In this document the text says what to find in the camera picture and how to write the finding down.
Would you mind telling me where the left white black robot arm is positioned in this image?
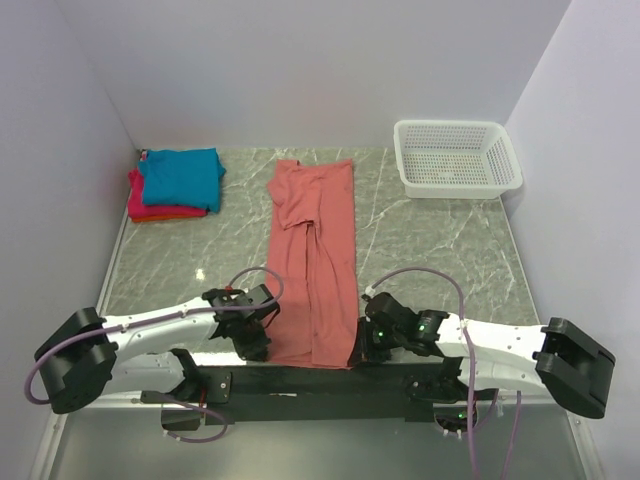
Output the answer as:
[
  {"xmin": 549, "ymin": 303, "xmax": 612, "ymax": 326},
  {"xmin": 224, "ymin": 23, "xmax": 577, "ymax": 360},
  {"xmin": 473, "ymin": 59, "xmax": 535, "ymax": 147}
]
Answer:
[{"xmin": 24, "ymin": 286, "xmax": 280, "ymax": 414}]

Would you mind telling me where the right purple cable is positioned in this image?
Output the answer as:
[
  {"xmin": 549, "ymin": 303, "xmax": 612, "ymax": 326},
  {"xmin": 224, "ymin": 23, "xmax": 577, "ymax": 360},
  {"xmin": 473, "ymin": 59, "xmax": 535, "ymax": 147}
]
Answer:
[{"xmin": 363, "ymin": 267, "xmax": 524, "ymax": 480}]

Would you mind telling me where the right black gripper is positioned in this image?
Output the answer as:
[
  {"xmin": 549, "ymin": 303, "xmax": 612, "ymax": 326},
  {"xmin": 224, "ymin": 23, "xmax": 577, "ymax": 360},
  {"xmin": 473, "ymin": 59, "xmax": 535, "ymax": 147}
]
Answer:
[{"xmin": 347, "ymin": 316, "xmax": 405, "ymax": 368}]

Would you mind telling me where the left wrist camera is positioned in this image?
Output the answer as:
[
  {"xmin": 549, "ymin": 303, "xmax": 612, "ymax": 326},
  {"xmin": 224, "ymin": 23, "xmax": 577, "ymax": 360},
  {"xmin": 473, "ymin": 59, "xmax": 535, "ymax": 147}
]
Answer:
[{"xmin": 201, "ymin": 284, "xmax": 279, "ymax": 312}]

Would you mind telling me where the folded blue t shirt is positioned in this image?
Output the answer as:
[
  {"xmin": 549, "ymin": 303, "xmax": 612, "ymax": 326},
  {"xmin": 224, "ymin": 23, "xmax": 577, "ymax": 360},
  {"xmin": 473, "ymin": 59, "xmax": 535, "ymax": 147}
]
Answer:
[{"xmin": 138, "ymin": 148, "xmax": 226, "ymax": 213}]

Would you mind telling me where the black base beam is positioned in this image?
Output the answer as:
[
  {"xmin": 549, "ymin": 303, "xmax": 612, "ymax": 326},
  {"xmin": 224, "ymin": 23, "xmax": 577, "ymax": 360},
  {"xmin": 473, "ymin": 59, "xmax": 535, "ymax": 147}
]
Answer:
[{"xmin": 140, "ymin": 363, "xmax": 499, "ymax": 427}]

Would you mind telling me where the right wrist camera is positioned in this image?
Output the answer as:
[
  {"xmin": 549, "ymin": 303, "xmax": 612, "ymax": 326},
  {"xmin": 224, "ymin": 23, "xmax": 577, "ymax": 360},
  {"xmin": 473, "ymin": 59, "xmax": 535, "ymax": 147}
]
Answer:
[{"xmin": 361, "ymin": 292, "xmax": 416, "ymax": 328}]

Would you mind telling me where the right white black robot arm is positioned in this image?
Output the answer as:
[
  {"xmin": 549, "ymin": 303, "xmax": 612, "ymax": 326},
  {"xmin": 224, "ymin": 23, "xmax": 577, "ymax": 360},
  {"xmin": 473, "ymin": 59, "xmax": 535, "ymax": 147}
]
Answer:
[{"xmin": 349, "ymin": 307, "xmax": 616, "ymax": 419}]

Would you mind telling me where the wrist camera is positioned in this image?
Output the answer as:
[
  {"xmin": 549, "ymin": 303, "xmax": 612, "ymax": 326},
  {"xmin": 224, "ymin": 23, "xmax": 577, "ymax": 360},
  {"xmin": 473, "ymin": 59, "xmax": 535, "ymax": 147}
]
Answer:
[
  {"xmin": 361, "ymin": 292, "xmax": 416, "ymax": 328},
  {"xmin": 201, "ymin": 284, "xmax": 279, "ymax": 312}
]

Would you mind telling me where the folded orange t shirt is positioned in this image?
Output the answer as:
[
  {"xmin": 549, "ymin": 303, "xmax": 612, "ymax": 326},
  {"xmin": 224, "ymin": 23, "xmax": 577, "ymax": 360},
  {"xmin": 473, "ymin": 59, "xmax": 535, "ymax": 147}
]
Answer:
[{"xmin": 131, "ymin": 215, "xmax": 197, "ymax": 224}]

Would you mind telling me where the white plastic basket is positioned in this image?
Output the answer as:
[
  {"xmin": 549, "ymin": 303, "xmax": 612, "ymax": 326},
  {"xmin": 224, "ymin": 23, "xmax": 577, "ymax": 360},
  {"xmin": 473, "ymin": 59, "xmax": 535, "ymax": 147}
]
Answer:
[{"xmin": 393, "ymin": 120, "xmax": 523, "ymax": 200}]

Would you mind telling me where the folded magenta t shirt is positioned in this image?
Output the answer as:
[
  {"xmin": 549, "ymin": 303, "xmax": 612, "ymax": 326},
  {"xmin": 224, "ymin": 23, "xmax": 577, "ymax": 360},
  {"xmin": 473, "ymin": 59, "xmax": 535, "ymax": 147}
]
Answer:
[{"xmin": 127, "ymin": 169, "xmax": 207, "ymax": 219}]

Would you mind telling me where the salmon pink t shirt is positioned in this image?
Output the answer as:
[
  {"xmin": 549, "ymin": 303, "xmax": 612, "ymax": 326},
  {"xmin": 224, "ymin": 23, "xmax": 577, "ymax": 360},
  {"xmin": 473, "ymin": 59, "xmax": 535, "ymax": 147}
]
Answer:
[{"xmin": 266, "ymin": 159, "xmax": 359, "ymax": 369}]

